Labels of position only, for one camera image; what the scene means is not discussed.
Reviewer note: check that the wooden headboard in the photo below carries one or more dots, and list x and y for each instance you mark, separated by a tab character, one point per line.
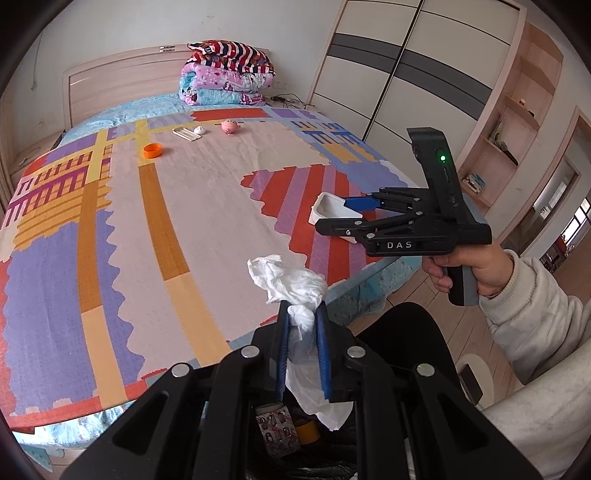
124	78

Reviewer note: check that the wooden corner shelf unit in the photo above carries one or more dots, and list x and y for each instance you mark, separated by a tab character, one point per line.
535	69

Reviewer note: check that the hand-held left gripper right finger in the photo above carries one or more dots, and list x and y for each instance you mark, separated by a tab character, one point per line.
324	355

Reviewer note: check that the trash bin with black bag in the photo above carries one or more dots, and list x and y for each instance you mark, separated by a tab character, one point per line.
318	461

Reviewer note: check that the orange bottle cap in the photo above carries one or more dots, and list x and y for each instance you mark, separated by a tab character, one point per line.
152	151

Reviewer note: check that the pink round toy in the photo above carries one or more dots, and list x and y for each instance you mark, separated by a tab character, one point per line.
230	127

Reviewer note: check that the colourful patterned mat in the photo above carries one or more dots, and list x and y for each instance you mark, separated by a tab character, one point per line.
184	221

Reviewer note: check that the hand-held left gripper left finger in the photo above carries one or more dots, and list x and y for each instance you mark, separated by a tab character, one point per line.
282	355

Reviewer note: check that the smartphone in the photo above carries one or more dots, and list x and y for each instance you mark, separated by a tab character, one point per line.
471	383

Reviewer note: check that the printed snack packet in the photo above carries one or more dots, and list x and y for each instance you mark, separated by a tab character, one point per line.
277	431

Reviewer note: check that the wooden door frame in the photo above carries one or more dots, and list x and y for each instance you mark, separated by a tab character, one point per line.
572	138

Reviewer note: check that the yellow tape roll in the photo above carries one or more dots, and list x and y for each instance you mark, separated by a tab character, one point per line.
308	433

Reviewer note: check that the stack of books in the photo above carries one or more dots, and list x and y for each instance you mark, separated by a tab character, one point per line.
474	182

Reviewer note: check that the white tissue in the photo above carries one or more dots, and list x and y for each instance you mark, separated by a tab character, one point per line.
295	281

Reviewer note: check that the person's right hand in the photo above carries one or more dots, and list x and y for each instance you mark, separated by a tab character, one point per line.
489	272

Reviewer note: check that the wooden nightstand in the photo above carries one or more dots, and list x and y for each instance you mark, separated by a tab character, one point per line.
37	152

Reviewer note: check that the white sliding-door wardrobe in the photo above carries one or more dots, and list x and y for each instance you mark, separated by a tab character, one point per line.
415	69

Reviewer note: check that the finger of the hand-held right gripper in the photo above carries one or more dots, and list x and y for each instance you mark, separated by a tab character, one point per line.
358	202
341	226

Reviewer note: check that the pink folded quilt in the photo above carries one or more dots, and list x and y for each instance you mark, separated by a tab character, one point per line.
221	85

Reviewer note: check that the striped folded blanket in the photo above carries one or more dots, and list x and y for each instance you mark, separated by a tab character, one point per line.
231	53

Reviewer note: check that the dark object on shelf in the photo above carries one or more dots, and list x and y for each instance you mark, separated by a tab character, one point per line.
510	154

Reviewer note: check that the white plastic box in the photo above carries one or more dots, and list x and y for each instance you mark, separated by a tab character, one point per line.
330	205

